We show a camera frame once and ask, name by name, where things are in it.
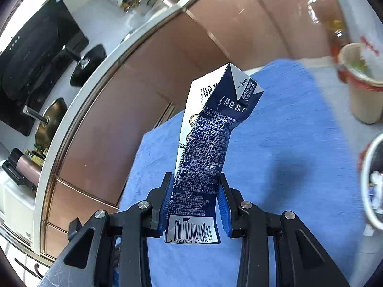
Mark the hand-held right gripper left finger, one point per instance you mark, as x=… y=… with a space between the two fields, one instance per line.
x=167 y=203

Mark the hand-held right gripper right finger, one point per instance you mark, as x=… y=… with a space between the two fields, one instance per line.
x=223 y=209

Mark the blue white milk carton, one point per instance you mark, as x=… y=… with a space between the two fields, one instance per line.
x=203 y=155

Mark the white trash bin black liner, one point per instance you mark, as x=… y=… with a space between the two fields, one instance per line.
x=366 y=161

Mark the beige trash bin red liner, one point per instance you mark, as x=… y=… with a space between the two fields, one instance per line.
x=365 y=104

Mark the blue cloth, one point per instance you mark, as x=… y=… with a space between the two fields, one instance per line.
x=284 y=143

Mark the brass wok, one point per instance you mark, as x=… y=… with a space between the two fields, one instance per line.
x=52 y=119

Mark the pink thermos bottle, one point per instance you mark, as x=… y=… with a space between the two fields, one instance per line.
x=25 y=169

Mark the black frying pan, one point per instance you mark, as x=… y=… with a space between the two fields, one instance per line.
x=88 y=65

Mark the green vegetable scraps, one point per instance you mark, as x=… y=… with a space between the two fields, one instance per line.
x=360 y=65

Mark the cooking oil bottle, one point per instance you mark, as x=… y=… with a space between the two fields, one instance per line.
x=336 y=40

